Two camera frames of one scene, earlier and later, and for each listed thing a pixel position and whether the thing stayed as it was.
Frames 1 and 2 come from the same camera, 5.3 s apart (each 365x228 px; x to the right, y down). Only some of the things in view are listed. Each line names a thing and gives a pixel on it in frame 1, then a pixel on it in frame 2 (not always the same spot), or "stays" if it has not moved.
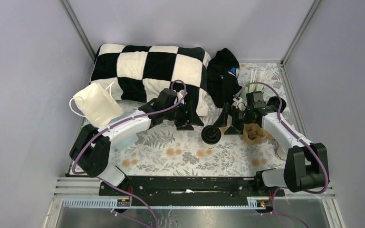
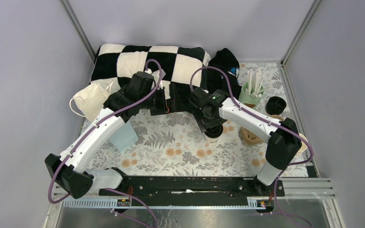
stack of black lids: x=274 y=100 stays
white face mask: x=97 y=103 stays
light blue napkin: x=124 y=142 stays
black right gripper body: x=240 y=118 to x=209 y=121
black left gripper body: x=179 y=115 to x=158 y=104
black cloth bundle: x=222 y=72 stays
